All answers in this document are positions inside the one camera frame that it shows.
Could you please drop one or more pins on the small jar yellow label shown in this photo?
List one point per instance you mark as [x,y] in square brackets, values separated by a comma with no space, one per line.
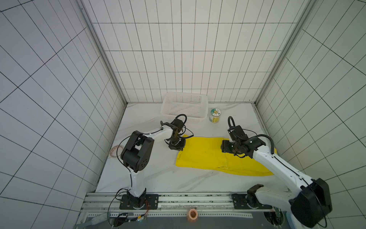
[215,115]

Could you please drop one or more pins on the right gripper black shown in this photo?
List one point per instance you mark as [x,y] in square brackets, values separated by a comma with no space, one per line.
[226,146]

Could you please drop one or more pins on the clear tape roll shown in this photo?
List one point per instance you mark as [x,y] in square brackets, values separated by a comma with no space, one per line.
[116,151]

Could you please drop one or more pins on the small circuit board with cables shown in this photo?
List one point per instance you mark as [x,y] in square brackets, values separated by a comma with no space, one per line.
[123,218]

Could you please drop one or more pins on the brown tape roll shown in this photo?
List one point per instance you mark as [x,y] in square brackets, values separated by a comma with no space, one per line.
[192,215]

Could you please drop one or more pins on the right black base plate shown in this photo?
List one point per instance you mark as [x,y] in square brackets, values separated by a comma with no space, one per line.
[248,202]

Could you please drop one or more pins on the white plastic basket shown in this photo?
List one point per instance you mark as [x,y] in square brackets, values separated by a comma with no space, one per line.
[194,106]

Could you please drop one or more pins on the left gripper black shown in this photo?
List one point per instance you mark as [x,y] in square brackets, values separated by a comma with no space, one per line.
[176,143]

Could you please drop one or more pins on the yellow trousers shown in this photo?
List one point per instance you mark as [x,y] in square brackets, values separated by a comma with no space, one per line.
[205,153]

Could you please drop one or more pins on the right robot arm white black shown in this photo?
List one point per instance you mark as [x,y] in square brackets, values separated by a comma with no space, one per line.
[308,200]

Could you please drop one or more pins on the aluminium mounting rail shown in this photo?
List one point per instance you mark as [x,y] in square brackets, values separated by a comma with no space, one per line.
[105,206]

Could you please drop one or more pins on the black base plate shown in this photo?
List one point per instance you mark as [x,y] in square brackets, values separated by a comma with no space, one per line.
[151,201]
[248,202]

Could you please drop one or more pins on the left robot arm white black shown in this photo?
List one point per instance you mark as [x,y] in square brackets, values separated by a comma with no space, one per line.
[137,152]

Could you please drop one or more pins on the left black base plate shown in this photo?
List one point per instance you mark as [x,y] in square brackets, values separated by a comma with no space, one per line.
[151,201]

